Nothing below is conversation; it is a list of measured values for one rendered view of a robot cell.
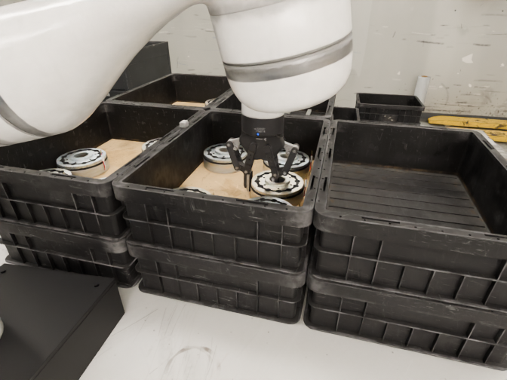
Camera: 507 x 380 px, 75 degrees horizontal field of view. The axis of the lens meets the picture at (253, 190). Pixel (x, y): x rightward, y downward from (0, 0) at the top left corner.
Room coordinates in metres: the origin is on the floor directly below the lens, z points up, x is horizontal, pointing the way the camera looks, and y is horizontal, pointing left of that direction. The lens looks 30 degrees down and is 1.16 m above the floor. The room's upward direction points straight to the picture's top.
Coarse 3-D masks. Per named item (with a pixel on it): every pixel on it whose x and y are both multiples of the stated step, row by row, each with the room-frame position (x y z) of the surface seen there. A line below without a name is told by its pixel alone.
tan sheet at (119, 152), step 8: (104, 144) 0.82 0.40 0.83; (112, 144) 0.82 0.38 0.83; (120, 144) 0.82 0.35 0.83; (128, 144) 0.82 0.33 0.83; (136, 144) 0.82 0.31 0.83; (112, 152) 0.77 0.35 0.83; (120, 152) 0.77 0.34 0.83; (128, 152) 0.77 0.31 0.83; (136, 152) 0.77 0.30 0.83; (112, 160) 0.72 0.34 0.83; (120, 160) 0.72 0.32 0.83; (128, 160) 0.72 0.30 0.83; (112, 168) 0.68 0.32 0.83; (96, 176) 0.64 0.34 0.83; (104, 176) 0.64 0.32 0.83
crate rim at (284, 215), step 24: (312, 120) 0.73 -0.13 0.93; (168, 144) 0.58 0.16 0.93; (312, 168) 0.48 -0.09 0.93; (120, 192) 0.42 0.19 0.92; (144, 192) 0.40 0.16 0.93; (168, 192) 0.40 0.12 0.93; (192, 192) 0.40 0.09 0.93; (312, 192) 0.40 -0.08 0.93; (240, 216) 0.37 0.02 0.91; (264, 216) 0.36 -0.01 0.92; (288, 216) 0.35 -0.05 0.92; (312, 216) 0.36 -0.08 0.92
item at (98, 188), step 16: (176, 128) 0.66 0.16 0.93; (160, 144) 0.58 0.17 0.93; (0, 176) 0.47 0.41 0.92; (16, 176) 0.46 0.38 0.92; (32, 176) 0.45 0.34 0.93; (48, 176) 0.45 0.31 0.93; (64, 176) 0.45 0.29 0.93; (80, 176) 0.45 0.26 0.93; (112, 176) 0.45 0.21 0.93; (80, 192) 0.43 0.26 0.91; (96, 192) 0.43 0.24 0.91; (112, 192) 0.43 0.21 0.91
